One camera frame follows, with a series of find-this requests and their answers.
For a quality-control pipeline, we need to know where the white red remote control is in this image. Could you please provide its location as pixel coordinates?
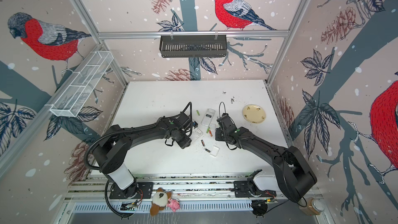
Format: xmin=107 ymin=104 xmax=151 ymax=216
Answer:
xmin=201 ymin=108 xmax=216 ymax=127

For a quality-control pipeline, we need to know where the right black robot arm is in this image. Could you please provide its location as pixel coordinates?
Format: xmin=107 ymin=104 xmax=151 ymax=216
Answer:
xmin=216 ymin=113 xmax=317 ymax=203

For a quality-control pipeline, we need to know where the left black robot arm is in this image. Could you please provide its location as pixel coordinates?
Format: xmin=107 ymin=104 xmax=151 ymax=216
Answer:
xmin=84 ymin=102 xmax=194 ymax=199

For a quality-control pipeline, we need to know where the cream ceramic plate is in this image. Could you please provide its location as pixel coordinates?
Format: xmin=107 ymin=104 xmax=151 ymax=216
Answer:
xmin=242 ymin=104 xmax=266 ymax=124

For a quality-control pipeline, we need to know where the brown white plush dog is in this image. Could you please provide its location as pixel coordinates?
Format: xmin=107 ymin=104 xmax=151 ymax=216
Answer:
xmin=150 ymin=188 xmax=172 ymax=216

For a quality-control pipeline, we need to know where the pink plush toy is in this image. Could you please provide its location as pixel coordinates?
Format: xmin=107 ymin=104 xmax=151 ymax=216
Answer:
xmin=167 ymin=199 xmax=180 ymax=213

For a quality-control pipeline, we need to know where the amber plastic jar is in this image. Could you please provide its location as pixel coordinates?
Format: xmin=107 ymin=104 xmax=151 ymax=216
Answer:
xmin=298 ymin=197 xmax=325 ymax=216

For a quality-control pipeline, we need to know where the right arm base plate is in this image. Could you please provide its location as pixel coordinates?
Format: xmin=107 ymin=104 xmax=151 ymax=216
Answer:
xmin=233 ymin=181 xmax=277 ymax=198

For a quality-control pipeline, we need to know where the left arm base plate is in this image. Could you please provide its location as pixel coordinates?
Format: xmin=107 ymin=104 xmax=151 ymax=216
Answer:
xmin=110 ymin=181 xmax=154 ymax=200

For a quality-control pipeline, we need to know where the black wire wall basket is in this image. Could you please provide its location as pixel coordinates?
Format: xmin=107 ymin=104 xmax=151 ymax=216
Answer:
xmin=159 ymin=35 xmax=227 ymax=58

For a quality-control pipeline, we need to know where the black right base cable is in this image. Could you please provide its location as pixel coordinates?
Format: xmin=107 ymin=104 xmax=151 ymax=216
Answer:
xmin=264 ymin=197 xmax=308 ymax=217

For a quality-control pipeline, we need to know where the black base cable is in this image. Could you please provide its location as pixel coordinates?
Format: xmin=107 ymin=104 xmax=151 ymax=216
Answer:
xmin=264 ymin=197 xmax=308 ymax=217
xmin=104 ymin=178 xmax=139 ymax=219

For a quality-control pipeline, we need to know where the black left base cable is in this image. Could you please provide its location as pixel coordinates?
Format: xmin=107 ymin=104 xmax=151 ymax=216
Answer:
xmin=104 ymin=178 xmax=139 ymax=219

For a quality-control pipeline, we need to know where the white wire wall basket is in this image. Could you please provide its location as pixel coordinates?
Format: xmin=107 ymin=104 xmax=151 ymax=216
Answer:
xmin=50 ymin=51 xmax=114 ymax=117

